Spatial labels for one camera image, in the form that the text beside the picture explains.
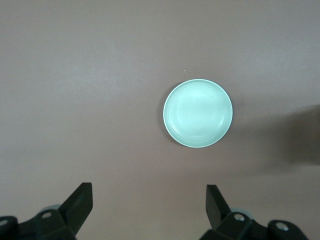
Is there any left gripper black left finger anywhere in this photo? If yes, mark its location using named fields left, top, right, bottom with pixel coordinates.
left=0, top=182, right=94, bottom=240

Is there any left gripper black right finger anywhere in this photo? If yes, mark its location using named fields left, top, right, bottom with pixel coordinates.
left=202, top=184, right=307, bottom=240

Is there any mint green round plate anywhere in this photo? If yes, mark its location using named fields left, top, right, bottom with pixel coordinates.
left=162, top=78, right=234, bottom=149

